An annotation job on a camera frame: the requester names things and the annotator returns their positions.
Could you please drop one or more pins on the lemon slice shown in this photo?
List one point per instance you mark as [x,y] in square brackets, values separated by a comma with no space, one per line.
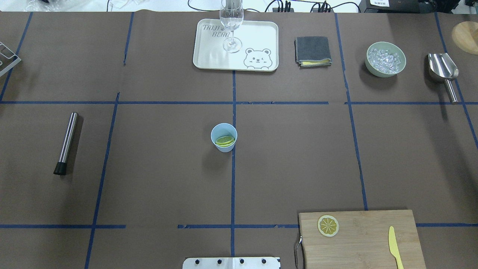
[225,141]
[328,225]

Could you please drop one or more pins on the steel muddler black tip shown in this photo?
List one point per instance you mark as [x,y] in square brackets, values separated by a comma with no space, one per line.
[61,165]

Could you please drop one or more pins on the blue paper cup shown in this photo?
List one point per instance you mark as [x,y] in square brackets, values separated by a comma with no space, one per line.
[223,129]

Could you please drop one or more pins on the wooden cup tree stand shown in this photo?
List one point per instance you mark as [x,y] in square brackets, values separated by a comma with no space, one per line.
[465,36]

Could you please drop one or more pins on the cream bear serving tray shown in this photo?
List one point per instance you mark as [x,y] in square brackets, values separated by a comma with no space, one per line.
[259,51]

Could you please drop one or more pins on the folded grey yellow cloth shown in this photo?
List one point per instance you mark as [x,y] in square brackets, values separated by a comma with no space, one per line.
[312,51]

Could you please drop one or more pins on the clear wine glass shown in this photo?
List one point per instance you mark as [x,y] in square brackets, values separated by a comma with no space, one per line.
[231,17]

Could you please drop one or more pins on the wooden cutting board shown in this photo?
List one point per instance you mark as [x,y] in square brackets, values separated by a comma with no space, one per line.
[362,240]

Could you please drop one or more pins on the green bowl of ice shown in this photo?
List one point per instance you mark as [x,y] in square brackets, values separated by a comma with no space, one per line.
[384,59]

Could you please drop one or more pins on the yellow plastic knife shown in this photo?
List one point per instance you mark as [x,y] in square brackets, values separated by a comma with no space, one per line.
[393,247]

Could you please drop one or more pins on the steel ice scoop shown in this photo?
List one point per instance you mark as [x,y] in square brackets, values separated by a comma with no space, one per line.
[443,69]

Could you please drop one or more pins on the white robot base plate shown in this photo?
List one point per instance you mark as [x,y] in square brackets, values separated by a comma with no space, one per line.
[232,263]

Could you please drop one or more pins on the white wire cup rack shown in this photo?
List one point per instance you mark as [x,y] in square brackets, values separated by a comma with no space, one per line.
[8,59]

